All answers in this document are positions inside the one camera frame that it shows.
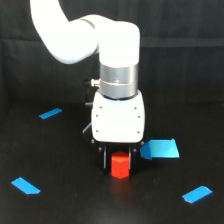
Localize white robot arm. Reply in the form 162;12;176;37
30;0;145;171

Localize large blue folded tape patch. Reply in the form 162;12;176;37
140;139;179;160

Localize red hexagonal block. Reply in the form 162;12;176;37
111;152;130;179

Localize blue tape strip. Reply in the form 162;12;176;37
39;108;62;119
182;186;212;203
11;177;40;195

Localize blue tape strip near right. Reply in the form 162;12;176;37
182;186;212;203

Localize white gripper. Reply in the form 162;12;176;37
82;91;145;174

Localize blue tape strip near left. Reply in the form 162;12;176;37
11;177;40;195

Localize blue tape strip far left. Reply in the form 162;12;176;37
39;108;62;119

